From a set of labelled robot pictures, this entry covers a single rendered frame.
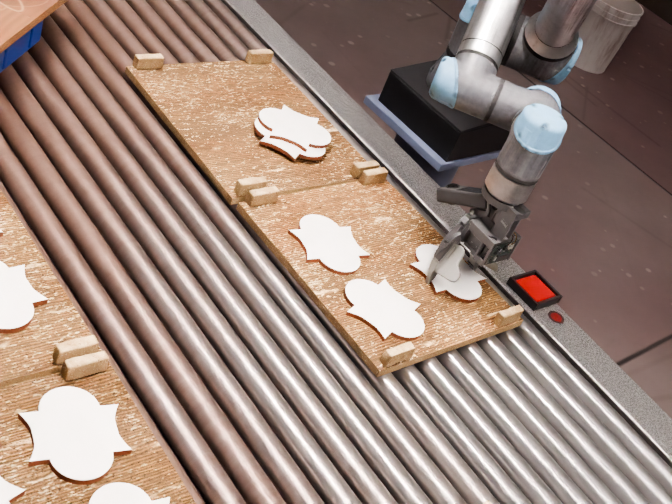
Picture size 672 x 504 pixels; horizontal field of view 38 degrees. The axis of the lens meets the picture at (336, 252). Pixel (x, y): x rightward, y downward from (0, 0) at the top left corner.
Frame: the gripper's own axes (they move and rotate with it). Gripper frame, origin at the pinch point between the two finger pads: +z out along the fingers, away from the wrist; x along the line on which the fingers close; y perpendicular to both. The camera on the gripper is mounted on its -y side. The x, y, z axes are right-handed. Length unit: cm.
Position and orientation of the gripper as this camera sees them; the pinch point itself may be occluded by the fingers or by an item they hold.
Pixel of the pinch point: (448, 272)
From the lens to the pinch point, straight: 174.4
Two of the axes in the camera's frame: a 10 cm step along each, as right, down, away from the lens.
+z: -3.3, 7.4, 5.9
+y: 5.6, 6.6, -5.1
